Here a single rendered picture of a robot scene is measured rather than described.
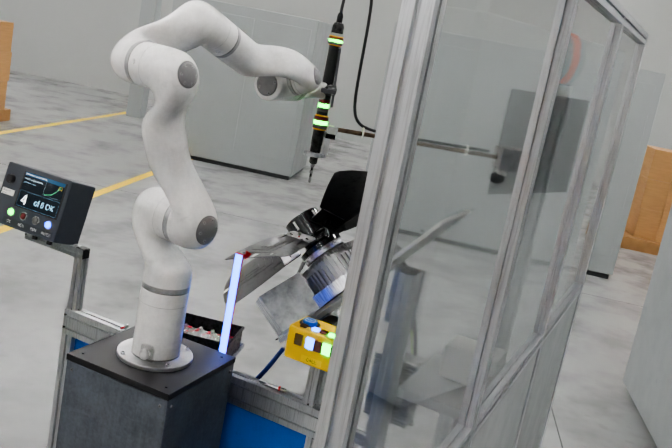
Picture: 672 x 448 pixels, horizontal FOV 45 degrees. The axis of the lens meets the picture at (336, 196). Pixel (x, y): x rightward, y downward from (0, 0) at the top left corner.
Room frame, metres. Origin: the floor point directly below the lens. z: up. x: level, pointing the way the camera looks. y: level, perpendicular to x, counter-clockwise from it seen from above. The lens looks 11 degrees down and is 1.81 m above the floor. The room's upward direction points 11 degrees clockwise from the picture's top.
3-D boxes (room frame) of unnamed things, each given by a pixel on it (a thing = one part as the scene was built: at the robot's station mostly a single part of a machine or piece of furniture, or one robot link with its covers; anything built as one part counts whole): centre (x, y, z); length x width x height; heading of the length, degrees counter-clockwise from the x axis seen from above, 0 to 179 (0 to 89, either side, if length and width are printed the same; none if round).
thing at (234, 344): (2.32, 0.32, 0.84); 0.22 x 0.17 x 0.07; 83
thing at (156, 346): (1.91, 0.37, 1.04); 0.19 x 0.19 x 0.18
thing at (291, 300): (2.38, 0.08, 0.98); 0.20 x 0.16 x 0.20; 66
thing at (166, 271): (1.93, 0.40, 1.25); 0.19 x 0.12 x 0.24; 57
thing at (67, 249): (2.36, 0.81, 1.04); 0.24 x 0.03 x 0.03; 66
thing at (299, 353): (1.99, -0.04, 1.02); 0.16 x 0.10 x 0.11; 66
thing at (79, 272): (2.32, 0.72, 0.96); 0.03 x 0.03 x 0.20; 66
